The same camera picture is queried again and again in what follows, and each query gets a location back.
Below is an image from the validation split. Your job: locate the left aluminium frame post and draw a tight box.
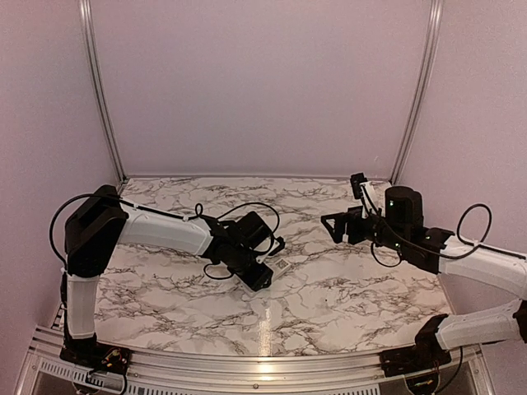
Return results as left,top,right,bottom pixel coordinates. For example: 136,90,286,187
78,0,127,184

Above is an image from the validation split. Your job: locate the aluminium frame post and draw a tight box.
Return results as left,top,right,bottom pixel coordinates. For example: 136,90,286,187
78,0,127,184
389,0,445,184

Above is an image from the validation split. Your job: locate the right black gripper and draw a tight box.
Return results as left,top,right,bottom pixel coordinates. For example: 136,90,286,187
322,205,408,253

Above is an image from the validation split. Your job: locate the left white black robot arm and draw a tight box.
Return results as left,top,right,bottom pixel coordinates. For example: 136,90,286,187
63,185,284,366

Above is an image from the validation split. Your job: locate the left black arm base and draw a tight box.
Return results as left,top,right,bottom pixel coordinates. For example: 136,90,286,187
59,340,132,375

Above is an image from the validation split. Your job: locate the white remote control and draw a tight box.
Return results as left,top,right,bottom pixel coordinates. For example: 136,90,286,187
245,257,291,297

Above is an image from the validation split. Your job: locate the front aluminium rail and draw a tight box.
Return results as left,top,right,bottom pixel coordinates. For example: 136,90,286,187
15,327,494,394

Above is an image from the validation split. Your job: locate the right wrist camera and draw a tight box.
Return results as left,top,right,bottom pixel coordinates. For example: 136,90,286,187
350,173,378,219

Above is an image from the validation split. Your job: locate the right aluminium frame post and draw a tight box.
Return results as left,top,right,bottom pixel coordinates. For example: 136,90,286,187
389,0,445,184

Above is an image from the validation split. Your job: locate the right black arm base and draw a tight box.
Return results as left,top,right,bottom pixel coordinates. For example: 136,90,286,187
380,314,452,377

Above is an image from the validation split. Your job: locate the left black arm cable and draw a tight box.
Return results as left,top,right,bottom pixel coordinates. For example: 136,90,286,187
49,193,281,281

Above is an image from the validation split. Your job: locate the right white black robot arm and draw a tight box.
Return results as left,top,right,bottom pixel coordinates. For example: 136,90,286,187
321,184,526,369

